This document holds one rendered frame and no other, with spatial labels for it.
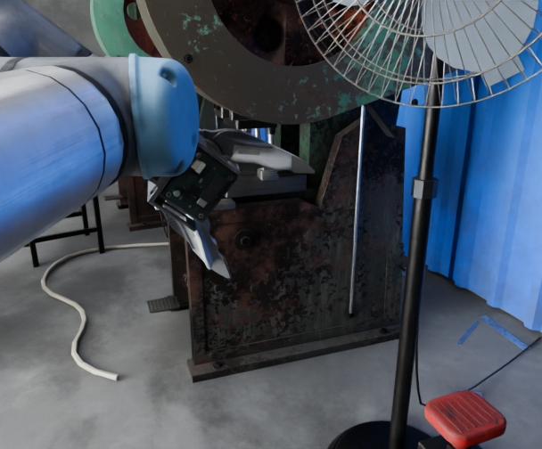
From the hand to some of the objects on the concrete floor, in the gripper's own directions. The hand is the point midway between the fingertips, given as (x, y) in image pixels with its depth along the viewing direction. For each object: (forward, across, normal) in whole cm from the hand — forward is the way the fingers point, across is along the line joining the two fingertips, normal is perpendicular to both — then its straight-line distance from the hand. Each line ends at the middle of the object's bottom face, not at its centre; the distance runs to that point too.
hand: (271, 224), depth 54 cm
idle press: (+105, -42, +128) cm, 171 cm away
